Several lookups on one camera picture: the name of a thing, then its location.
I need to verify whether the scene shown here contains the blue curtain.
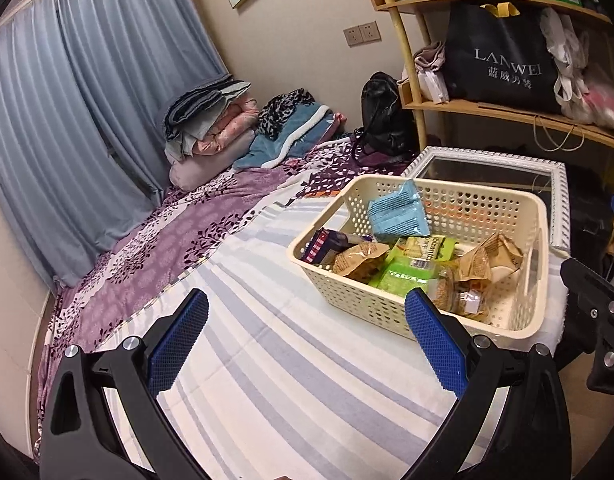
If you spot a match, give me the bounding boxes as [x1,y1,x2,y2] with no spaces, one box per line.
[0,0,228,288]

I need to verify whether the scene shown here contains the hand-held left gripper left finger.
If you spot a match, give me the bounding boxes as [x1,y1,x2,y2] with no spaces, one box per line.
[38,287,210,480]

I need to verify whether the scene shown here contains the white cloth bag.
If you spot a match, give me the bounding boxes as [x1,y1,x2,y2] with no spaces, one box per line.
[539,7,592,111]

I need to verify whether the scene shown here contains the pink plastic bag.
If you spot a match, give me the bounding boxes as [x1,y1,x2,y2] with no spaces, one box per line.
[582,60,614,133]

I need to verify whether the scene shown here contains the pink folded quilt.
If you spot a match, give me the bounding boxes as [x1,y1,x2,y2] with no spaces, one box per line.
[189,99,260,156]

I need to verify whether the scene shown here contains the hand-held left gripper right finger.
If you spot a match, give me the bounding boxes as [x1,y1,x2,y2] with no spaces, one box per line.
[404,287,572,480]

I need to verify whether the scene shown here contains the white plastic bag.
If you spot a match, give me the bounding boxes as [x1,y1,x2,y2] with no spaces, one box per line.
[397,67,450,106]

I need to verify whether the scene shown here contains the pile of folded blankets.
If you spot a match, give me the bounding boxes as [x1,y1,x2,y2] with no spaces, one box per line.
[164,74,252,138]
[168,130,258,192]

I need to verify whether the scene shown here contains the grey striped blanket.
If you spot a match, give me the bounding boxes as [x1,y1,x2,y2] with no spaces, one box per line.
[94,187,568,480]

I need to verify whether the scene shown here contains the tan snack bag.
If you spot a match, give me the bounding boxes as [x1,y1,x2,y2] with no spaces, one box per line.
[457,232,525,287]
[332,241,390,283]

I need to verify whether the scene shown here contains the leopard print cloth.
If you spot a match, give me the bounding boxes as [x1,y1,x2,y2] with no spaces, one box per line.
[257,88,315,141]

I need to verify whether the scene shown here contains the small green snack packet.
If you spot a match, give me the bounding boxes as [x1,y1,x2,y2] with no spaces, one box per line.
[369,256,440,297]

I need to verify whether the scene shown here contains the black backpack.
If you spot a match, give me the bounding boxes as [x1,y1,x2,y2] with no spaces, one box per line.
[361,71,418,157]

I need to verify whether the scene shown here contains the clear bag of cookies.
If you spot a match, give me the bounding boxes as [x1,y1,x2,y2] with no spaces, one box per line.
[427,265,490,322]

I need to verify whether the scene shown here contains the blue fleece blanket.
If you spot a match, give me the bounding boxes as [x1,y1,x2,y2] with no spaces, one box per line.
[233,102,338,171]

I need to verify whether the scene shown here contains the pale green folded blanket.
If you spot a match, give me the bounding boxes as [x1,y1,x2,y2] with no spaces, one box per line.
[166,120,213,163]

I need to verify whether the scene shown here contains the purple floral bedsheet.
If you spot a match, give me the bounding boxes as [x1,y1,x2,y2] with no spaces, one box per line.
[34,130,423,461]

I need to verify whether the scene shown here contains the cream perforated plastic basket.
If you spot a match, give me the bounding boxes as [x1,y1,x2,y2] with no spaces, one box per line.
[287,174,550,345]

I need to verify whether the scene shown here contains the white framed mirror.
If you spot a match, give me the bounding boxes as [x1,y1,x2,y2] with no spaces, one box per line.
[401,146,572,251]

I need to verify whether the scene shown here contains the black tote bag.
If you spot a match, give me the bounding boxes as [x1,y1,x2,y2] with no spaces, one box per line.
[444,2,562,116]

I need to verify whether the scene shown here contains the light blue snack packet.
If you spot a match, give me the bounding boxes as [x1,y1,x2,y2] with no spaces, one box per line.
[367,180,432,241]

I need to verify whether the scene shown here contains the purple-ended cracker packet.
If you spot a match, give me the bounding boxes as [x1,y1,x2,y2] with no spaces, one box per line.
[300,228,355,266]

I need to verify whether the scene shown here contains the wooden shelf unit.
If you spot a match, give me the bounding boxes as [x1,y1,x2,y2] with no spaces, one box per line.
[368,0,614,153]

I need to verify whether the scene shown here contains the pink folded cloth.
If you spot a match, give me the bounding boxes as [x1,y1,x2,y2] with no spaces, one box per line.
[412,41,448,73]

